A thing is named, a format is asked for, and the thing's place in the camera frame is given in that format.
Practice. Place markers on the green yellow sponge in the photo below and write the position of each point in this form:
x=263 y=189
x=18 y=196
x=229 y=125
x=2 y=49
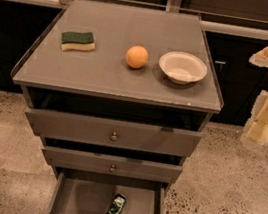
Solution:
x=77 y=41

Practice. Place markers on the grey drawer cabinet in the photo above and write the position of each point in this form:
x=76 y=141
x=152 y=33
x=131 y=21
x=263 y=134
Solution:
x=99 y=83

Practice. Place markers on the grey middle drawer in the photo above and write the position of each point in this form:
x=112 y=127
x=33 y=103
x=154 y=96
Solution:
x=99 y=163

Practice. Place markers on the metal middle drawer knob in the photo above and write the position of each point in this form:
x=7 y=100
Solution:
x=112 y=168

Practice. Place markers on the green soda can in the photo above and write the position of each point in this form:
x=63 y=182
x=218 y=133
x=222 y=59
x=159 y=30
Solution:
x=117 y=205

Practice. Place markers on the grey top drawer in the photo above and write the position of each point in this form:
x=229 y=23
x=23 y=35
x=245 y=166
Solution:
x=94 y=130

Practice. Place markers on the orange fruit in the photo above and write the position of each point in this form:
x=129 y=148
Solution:
x=136 y=57

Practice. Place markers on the white paper bowl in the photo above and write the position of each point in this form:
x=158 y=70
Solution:
x=182 y=67

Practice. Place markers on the grey drawer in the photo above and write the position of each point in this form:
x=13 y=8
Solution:
x=99 y=163
x=94 y=130
x=79 y=192

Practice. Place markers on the grey bottom drawer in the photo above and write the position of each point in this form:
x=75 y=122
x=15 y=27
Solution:
x=79 y=192

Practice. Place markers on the metal drawer knob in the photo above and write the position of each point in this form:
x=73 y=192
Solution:
x=112 y=168
x=114 y=136

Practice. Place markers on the metal top drawer knob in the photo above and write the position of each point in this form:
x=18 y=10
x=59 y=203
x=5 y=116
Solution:
x=114 y=136

